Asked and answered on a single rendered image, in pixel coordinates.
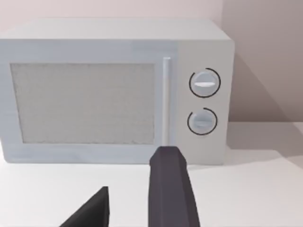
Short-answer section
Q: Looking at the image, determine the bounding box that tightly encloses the large round microwave knob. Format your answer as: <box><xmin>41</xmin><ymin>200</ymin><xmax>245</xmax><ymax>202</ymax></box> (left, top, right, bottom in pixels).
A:
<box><xmin>188</xmin><ymin>67</ymin><xmax>222</xmax><ymax>97</ymax></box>

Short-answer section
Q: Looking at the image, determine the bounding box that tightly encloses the pale microwave door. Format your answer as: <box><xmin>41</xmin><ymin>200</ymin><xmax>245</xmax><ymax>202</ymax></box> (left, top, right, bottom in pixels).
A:
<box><xmin>0</xmin><ymin>39</ymin><xmax>178</xmax><ymax>166</ymax></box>

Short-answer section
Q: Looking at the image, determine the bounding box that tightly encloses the small round microwave knob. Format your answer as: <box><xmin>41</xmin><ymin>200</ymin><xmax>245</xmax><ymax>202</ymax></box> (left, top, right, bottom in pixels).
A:
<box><xmin>187</xmin><ymin>107</ymin><xmax>218</xmax><ymax>136</ymax></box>

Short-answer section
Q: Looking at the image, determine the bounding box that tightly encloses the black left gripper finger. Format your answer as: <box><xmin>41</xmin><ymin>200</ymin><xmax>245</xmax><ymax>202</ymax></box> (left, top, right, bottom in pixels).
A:
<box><xmin>58</xmin><ymin>186</ymin><xmax>111</xmax><ymax>227</ymax></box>

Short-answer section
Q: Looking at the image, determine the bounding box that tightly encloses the long pale microwave handle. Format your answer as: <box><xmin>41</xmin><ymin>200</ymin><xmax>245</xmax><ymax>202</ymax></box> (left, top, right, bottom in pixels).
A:
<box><xmin>162</xmin><ymin>56</ymin><xmax>172</xmax><ymax>147</ymax></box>

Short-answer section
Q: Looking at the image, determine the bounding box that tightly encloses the pale microwave oven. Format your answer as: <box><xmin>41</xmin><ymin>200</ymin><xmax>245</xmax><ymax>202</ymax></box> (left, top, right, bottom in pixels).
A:
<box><xmin>0</xmin><ymin>18</ymin><xmax>235</xmax><ymax>166</ymax></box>

